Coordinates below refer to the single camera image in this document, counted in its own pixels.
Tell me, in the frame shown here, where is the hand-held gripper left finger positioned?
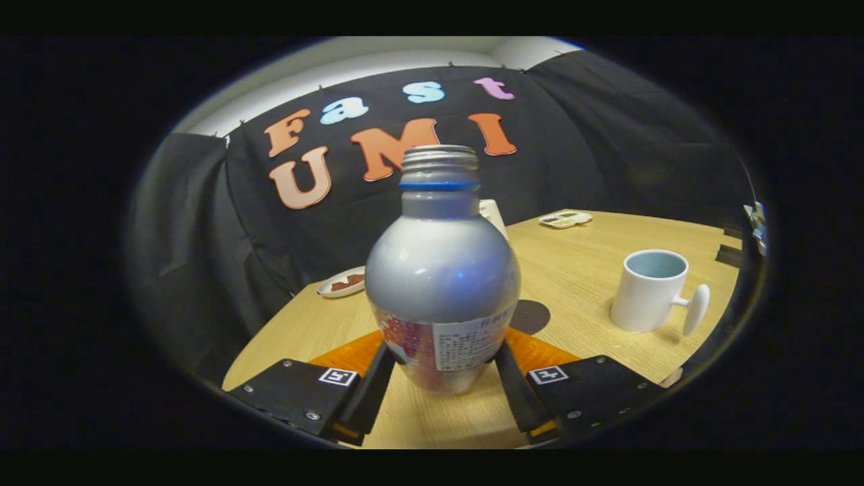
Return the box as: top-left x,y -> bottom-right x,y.
225,329 -> 398,448

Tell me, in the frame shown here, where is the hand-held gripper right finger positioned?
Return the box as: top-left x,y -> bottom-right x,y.
495,328 -> 669,446

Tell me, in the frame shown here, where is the dark round coaster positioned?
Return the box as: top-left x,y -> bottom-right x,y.
510,300 -> 551,336

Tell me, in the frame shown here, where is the silver juice bottle pink label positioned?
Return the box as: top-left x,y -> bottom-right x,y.
364,144 -> 522,395

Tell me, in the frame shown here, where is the white cup blue inside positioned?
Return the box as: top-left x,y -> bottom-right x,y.
610,249 -> 711,337

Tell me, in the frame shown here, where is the white oval plate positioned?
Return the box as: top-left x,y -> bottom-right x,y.
317,265 -> 367,299

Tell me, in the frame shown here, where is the wooden table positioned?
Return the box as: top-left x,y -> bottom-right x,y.
221,209 -> 743,450

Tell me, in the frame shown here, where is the white toaster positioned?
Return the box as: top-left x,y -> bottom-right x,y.
478,199 -> 510,240

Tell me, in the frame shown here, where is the white compartment tray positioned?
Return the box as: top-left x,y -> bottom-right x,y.
539,210 -> 593,230

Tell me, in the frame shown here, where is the grey equipment stand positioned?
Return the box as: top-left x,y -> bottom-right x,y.
742,200 -> 768,257

